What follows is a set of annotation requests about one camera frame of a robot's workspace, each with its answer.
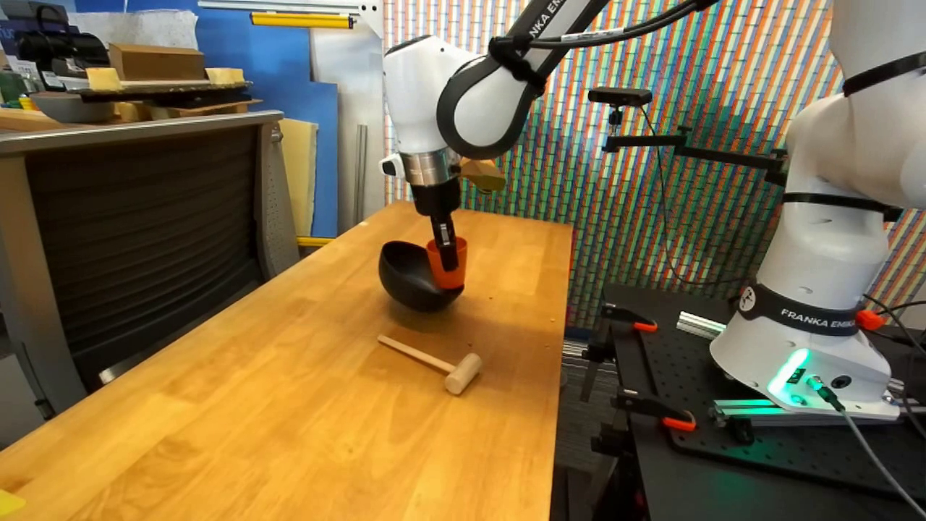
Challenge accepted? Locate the orange black clamp far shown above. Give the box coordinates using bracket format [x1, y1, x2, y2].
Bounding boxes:
[578, 301, 660, 402]

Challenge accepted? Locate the black bowl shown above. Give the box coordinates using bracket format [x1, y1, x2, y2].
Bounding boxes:
[380, 240, 458, 314]

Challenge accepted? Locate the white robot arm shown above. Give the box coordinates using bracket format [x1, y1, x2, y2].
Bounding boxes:
[382, 0, 926, 418]

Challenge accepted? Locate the orange cup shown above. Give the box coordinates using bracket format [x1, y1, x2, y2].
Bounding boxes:
[422, 236, 472, 295]

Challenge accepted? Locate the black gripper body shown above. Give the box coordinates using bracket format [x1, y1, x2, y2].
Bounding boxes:
[411, 179, 459, 243]

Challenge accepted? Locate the silver aluminium rail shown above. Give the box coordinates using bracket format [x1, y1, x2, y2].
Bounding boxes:
[678, 314, 727, 340]

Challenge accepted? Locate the black camera on stand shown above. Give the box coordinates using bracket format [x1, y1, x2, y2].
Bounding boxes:
[588, 88, 786, 185]

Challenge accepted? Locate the wooden box on shelf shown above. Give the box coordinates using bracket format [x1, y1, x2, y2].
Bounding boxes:
[110, 45, 204, 81]

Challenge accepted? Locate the wooden mallet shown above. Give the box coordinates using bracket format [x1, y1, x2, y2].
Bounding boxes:
[382, 337, 484, 396]

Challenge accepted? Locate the orange black clamp near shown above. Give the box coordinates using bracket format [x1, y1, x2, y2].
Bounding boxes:
[613, 389, 696, 434]

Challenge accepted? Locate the wrist camera wooden mount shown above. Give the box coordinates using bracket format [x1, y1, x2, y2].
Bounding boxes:
[459, 160, 507, 192]

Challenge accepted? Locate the orange black clamp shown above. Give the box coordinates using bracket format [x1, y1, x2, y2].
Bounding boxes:
[613, 389, 696, 434]
[578, 301, 660, 402]

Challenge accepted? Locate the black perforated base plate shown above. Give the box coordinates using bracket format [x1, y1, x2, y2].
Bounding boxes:
[602, 291, 892, 495]

